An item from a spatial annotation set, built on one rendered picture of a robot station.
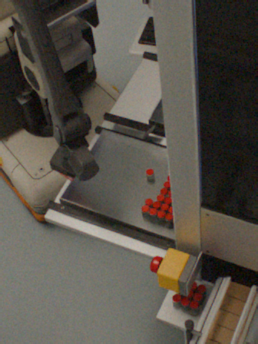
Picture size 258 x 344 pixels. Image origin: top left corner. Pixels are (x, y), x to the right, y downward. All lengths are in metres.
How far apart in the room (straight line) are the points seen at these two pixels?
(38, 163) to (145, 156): 0.91
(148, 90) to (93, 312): 0.99
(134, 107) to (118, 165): 0.22
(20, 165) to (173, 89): 1.66
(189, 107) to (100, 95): 1.77
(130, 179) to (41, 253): 1.04
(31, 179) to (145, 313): 0.71
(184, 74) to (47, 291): 1.74
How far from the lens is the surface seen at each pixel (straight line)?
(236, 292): 1.51
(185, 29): 0.94
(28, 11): 1.47
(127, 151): 1.81
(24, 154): 2.67
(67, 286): 2.61
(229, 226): 1.31
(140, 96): 1.95
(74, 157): 1.53
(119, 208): 1.70
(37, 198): 2.57
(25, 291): 2.64
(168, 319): 1.54
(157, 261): 1.45
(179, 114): 1.09
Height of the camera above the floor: 2.29
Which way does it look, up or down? 52 degrees down
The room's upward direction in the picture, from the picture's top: 10 degrees counter-clockwise
